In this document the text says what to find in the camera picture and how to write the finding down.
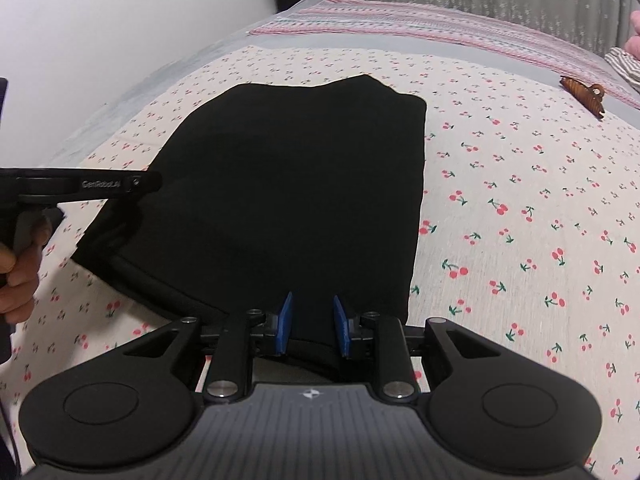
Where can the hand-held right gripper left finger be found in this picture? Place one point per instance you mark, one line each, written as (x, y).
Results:
(286, 322)

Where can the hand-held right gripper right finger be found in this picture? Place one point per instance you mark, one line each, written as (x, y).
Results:
(342, 327)

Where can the black pants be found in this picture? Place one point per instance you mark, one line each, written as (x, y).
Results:
(300, 185)

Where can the person's left hand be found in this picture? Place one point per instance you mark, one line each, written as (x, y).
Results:
(20, 275)

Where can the cherry print bedsheet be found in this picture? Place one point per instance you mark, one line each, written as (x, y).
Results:
(500, 240)

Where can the pink striped blanket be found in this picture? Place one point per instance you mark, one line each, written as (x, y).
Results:
(450, 22)

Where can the brown hair clip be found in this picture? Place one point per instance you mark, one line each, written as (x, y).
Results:
(582, 91)

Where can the grey striped cloth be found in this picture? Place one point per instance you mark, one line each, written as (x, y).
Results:
(625, 64)

